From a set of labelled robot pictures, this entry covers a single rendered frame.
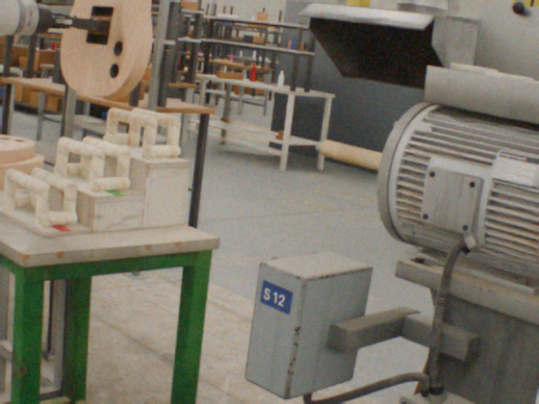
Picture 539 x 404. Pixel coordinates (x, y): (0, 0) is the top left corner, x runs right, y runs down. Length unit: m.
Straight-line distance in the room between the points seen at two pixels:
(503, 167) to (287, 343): 0.42
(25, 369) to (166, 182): 0.63
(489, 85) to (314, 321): 0.46
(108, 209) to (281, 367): 0.94
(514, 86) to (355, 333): 0.45
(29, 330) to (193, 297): 0.49
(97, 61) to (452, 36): 0.98
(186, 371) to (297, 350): 1.04
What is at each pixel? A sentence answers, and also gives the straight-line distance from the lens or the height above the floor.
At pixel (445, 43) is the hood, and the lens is 1.49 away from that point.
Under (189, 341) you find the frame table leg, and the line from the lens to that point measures 2.21.
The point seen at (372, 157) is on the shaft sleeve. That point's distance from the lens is 1.53.
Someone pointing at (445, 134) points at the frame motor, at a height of 1.33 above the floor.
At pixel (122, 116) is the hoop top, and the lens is 2.25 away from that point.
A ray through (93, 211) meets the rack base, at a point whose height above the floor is 0.99.
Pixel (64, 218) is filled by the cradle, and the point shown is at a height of 0.96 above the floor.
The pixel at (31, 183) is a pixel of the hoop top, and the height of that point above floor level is 1.04.
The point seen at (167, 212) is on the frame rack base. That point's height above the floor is 0.97.
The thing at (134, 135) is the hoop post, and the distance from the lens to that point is 2.35.
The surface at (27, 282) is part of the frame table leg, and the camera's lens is 1.87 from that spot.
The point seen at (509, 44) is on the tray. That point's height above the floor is 1.50.
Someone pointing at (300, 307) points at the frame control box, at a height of 1.07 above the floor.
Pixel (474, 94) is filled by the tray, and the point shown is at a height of 1.40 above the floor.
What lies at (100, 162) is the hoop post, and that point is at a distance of 2.08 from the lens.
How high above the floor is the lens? 1.44
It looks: 9 degrees down
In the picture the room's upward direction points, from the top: 7 degrees clockwise
